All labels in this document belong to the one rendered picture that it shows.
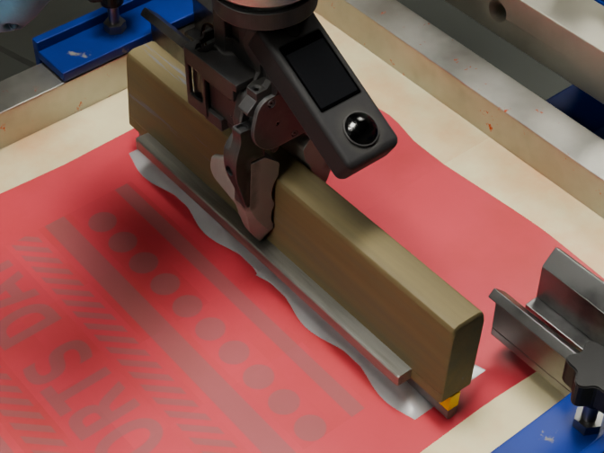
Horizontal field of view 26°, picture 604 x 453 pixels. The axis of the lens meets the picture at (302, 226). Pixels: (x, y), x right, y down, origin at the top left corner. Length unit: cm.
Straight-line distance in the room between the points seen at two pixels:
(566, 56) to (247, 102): 35
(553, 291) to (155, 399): 29
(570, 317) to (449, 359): 12
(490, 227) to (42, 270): 36
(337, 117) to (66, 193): 31
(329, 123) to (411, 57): 33
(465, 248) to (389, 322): 16
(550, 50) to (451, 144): 12
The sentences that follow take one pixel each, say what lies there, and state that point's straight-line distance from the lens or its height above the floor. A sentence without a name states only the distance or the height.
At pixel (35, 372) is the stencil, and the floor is 95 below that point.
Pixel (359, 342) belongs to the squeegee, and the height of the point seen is 99.
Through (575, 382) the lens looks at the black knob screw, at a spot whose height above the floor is 106.
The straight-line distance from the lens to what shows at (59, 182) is 111.
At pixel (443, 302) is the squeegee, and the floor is 105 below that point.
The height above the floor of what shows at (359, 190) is 95.
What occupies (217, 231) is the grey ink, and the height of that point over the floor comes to 96.
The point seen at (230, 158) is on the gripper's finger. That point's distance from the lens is 91.
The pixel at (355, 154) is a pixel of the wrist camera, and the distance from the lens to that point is 86.
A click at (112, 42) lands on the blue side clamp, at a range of 117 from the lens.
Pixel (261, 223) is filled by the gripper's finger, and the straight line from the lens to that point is 96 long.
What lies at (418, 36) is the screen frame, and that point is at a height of 99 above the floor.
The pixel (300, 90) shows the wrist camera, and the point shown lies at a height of 115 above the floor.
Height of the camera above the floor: 170
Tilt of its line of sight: 45 degrees down
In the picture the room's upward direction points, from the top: straight up
